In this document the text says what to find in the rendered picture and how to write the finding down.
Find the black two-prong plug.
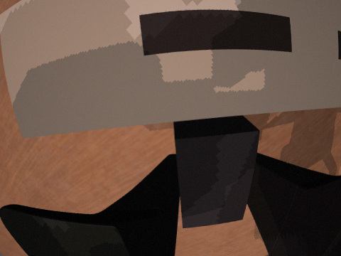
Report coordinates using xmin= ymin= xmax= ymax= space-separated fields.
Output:
xmin=173 ymin=116 xmax=259 ymax=228

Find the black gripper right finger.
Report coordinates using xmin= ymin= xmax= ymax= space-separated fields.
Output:
xmin=247 ymin=153 xmax=341 ymax=256

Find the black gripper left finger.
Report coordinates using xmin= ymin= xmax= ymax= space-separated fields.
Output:
xmin=0 ymin=154 xmax=180 ymax=256

